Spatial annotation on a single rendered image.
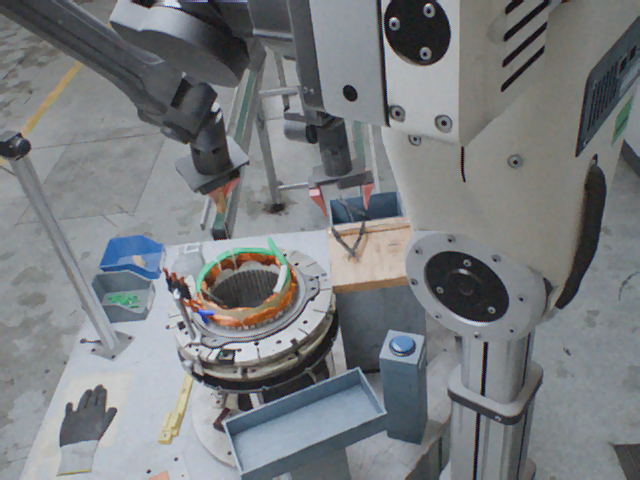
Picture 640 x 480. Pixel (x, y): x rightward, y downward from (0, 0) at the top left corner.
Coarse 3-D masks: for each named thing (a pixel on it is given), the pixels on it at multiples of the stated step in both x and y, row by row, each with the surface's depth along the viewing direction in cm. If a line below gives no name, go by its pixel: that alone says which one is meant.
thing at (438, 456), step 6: (444, 432) 166; (444, 438) 167; (438, 444) 171; (444, 444) 169; (432, 450) 171; (438, 450) 173; (444, 450) 171; (432, 456) 173; (438, 456) 175; (444, 456) 173; (432, 462) 175; (438, 462) 175; (444, 462) 175; (432, 468) 178; (438, 468) 177; (432, 474) 180; (438, 474) 179
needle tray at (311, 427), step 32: (320, 384) 103; (352, 384) 106; (256, 416) 102; (288, 416) 104; (320, 416) 103; (352, 416) 102; (384, 416) 97; (256, 448) 100; (288, 448) 99; (320, 448) 96
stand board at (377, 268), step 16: (352, 224) 137; (368, 224) 136; (352, 240) 133; (368, 240) 132; (384, 240) 131; (400, 240) 130; (336, 256) 129; (368, 256) 128; (384, 256) 127; (400, 256) 126; (336, 272) 125; (352, 272) 124; (368, 272) 124; (384, 272) 123; (400, 272) 122; (336, 288) 122; (352, 288) 123; (368, 288) 123
